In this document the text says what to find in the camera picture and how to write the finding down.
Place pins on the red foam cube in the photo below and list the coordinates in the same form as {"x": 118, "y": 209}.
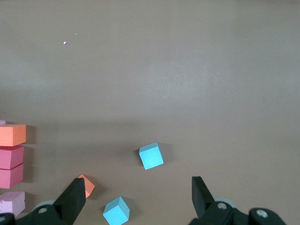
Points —
{"x": 10, "y": 176}
{"x": 11, "y": 157}

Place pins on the dented pink foam cube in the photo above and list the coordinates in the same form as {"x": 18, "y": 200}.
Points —
{"x": 11, "y": 202}

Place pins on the dented blue foam cube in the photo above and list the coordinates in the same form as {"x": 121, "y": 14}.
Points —
{"x": 116, "y": 212}

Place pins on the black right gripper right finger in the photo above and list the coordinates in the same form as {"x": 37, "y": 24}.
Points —
{"x": 201, "y": 201}

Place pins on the brown table cover sheet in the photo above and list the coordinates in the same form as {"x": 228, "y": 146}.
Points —
{"x": 164, "y": 70}

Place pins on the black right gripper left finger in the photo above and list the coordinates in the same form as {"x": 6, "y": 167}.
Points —
{"x": 72, "y": 201}

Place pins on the orange foam cube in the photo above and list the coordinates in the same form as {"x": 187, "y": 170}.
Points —
{"x": 12, "y": 136}
{"x": 89, "y": 186}

